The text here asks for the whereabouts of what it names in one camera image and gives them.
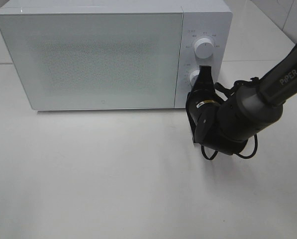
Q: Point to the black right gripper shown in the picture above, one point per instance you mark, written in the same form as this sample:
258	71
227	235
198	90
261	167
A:
202	94

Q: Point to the white timer knob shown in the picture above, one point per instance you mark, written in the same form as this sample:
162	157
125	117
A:
193	77

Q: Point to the white microwave door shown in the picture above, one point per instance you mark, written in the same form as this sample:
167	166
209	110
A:
95	61

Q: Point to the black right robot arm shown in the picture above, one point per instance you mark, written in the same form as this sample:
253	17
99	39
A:
228	120

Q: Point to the white upper power knob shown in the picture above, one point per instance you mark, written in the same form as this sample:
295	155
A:
203	47

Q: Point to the white microwave oven body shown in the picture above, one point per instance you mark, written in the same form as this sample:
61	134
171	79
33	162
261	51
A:
199	18

